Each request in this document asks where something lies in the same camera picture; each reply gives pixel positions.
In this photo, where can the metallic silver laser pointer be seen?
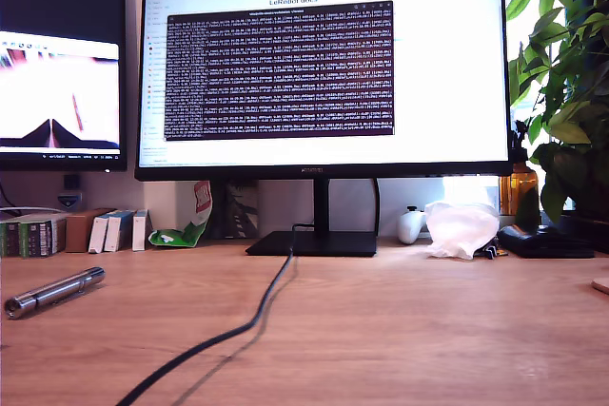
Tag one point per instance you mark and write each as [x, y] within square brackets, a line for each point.
[52, 293]

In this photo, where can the white game controller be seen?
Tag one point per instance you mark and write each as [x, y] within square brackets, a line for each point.
[409, 230]

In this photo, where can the green red white snack bag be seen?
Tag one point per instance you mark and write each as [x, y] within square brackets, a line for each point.
[181, 237]

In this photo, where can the large black Huawei monitor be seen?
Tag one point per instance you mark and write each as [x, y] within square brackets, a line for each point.
[428, 92]

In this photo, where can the white crumpled plastic bag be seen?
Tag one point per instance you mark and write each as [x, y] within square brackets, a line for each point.
[457, 230]

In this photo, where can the white and blue small box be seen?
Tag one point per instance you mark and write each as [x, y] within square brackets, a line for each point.
[97, 235]
[116, 232]
[139, 232]

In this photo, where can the amber glass pump bottle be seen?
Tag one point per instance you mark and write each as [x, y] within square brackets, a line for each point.
[516, 187]

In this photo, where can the brown cardboard box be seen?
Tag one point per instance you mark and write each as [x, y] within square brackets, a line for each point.
[78, 232]

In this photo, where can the black pouch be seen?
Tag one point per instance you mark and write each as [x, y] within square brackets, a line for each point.
[537, 242]

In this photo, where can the green printed box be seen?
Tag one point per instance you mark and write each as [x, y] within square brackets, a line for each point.
[40, 237]
[8, 238]

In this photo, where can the green leafy potted plant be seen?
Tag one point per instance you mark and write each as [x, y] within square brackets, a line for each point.
[571, 73]

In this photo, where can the black computer monitor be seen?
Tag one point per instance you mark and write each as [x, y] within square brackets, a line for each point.
[62, 6]

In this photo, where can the small black wall device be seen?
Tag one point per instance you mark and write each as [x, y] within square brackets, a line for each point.
[72, 182]

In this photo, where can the grey blue wall device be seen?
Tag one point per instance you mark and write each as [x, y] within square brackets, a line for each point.
[69, 200]

